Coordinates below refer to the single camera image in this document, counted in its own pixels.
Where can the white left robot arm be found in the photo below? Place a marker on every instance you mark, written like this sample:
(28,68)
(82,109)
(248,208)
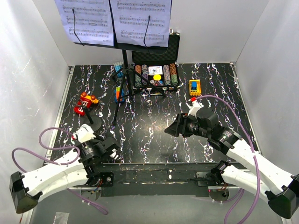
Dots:
(28,189)

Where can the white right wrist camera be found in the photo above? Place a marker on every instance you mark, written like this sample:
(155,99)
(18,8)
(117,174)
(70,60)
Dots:
(194,108)

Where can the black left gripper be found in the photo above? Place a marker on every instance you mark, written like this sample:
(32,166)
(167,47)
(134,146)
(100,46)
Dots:
(98,140)

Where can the red toy bus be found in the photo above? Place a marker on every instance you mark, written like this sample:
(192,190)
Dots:
(85,101)

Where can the yellow dealer chip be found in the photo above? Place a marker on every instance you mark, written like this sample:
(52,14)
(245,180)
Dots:
(157,77)

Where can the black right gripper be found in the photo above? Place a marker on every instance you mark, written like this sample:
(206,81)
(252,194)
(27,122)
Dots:
(181,122)

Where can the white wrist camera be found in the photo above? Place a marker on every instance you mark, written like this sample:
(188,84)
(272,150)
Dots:
(84,134)
(194,108)

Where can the black music stand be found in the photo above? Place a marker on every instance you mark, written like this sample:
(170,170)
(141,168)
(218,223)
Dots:
(127,69)

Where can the black poker chip case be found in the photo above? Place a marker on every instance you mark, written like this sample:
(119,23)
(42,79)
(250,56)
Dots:
(170,80)

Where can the yellow toy block tray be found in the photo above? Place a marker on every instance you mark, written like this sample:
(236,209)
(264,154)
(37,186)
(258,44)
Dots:
(194,88)

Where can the white playing card deck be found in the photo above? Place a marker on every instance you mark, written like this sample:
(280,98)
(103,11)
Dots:
(155,70)

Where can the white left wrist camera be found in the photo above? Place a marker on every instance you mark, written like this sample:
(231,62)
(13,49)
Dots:
(84,134)

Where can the blue orange toy block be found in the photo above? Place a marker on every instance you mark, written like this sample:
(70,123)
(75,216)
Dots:
(116,94)

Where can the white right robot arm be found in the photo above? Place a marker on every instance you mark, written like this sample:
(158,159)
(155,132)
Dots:
(279,188)

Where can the light blue toy block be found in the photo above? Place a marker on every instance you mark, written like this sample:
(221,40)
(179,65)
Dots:
(118,69)

